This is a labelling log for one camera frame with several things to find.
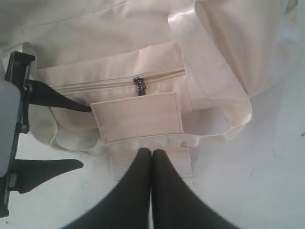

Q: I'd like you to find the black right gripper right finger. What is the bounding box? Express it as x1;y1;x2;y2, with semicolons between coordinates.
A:
152;149;237;229

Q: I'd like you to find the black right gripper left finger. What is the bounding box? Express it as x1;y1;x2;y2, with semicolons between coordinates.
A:
65;148;152;229

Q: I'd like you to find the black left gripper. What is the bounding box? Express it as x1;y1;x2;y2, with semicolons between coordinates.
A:
0;51;91;212

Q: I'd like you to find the cream fabric duffel bag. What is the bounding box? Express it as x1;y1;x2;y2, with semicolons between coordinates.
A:
0;0;301;179

